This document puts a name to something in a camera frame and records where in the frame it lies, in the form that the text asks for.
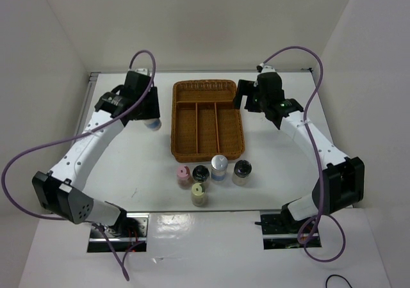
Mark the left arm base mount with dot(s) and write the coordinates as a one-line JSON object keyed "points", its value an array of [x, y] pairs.
{"points": [[134, 239]]}

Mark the black lid pepper jar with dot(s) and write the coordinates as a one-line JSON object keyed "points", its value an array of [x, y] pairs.
{"points": [[241, 172]]}

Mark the brown wicker divided basket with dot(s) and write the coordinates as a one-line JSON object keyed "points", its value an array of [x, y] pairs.
{"points": [[205, 122]]}

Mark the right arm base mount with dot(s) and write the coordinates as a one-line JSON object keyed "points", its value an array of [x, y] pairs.
{"points": [[276, 235]]}

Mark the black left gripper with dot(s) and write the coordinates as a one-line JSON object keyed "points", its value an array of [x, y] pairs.
{"points": [[153, 111]]}

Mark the yellow lid spice jar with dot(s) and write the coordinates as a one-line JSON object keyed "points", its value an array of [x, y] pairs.
{"points": [[198, 195]]}

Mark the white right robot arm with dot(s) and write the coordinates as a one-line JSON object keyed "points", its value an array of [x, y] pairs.
{"points": [[341, 181]]}

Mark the blue label silver cap bottle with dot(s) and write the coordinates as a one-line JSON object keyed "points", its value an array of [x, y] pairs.
{"points": [[153, 124]]}

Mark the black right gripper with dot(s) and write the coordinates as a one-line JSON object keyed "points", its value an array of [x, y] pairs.
{"points": [[246, 88]]}

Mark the black lid spice jar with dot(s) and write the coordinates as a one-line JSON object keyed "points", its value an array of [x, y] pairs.
{"points": [[201, 175]]}

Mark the pink lid spice jar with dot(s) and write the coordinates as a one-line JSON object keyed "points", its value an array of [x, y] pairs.
{"points": [[184, 178]]}

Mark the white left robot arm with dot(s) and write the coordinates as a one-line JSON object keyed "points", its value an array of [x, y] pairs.
{"points": [[60, 190]]}

